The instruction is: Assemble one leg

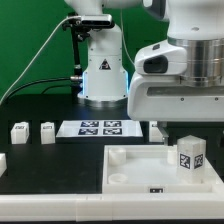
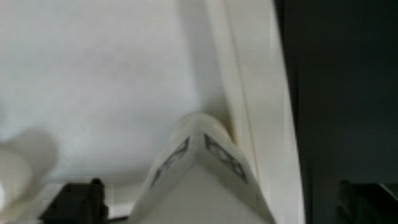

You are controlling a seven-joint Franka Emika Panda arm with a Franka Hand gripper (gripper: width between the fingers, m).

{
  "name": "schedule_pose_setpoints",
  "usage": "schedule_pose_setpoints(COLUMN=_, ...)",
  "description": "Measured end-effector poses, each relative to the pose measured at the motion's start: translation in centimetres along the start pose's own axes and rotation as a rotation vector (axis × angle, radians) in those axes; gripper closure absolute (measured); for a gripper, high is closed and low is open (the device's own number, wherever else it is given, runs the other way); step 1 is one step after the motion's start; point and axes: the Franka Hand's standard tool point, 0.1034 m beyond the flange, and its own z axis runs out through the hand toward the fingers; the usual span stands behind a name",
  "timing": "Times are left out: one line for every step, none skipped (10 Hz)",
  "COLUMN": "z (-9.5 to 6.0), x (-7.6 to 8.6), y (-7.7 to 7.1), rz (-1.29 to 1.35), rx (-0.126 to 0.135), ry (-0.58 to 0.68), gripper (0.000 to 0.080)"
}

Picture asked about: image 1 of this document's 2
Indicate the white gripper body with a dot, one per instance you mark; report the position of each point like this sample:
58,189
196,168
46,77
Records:
163,98

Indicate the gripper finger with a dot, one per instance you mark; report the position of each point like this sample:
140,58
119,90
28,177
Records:
162,126

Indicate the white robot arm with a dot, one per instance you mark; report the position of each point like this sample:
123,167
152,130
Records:
179,79

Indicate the white sheet with markers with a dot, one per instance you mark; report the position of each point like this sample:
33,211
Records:
99,128

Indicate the white L-shaped fence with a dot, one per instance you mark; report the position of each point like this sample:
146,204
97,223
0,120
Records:
112,207

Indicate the white block left edge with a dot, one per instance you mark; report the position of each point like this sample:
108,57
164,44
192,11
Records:
3,163

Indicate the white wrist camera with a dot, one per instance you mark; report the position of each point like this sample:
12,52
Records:
161,59

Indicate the black camera on stand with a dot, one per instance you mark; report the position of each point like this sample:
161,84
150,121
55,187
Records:
80,27

